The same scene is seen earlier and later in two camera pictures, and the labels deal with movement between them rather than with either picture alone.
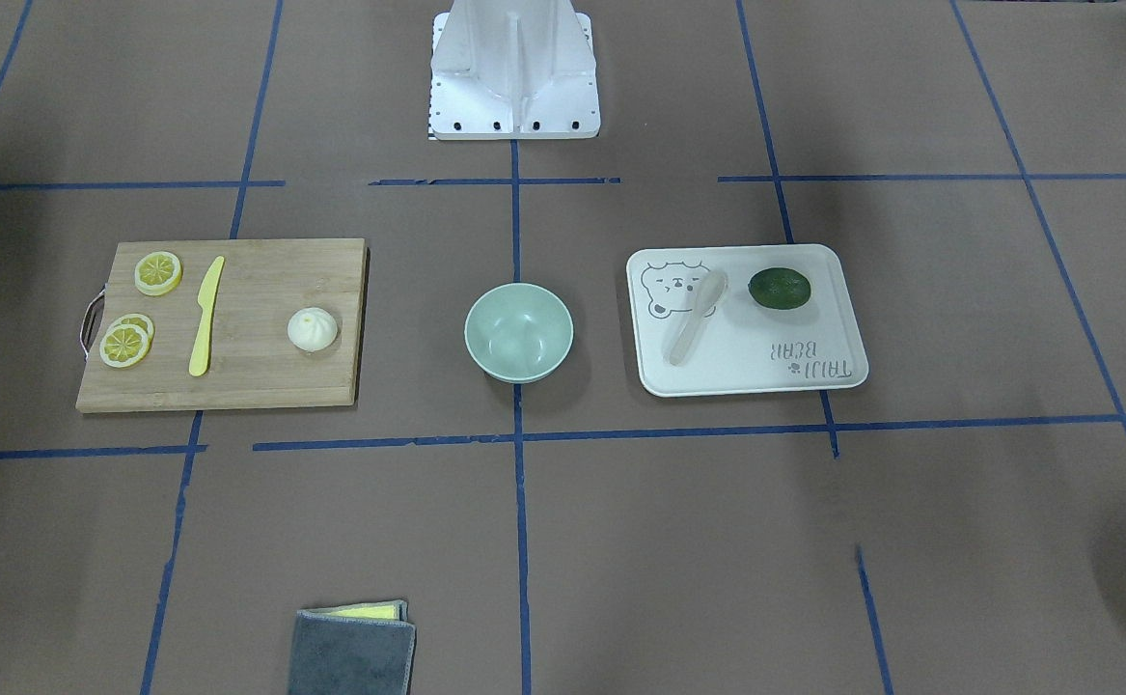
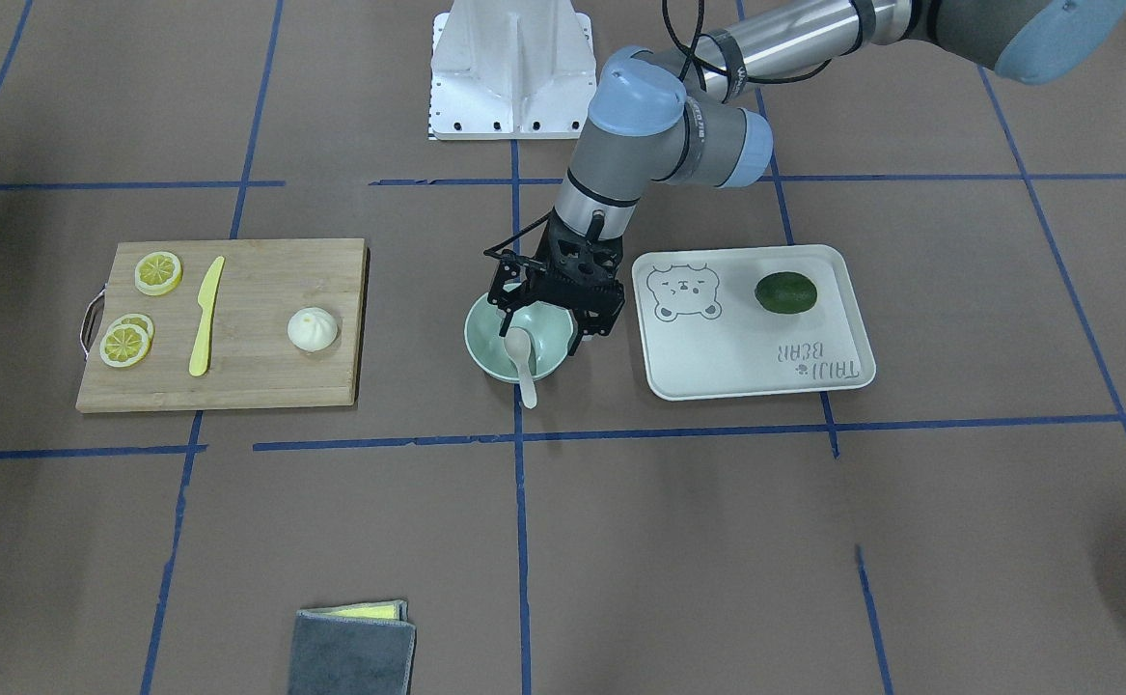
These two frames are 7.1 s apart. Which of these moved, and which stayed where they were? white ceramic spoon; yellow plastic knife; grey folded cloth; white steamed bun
Moved: white ceramic spoon
Stayed: yellow plastic knife; grey folded cloth; white steamed bun
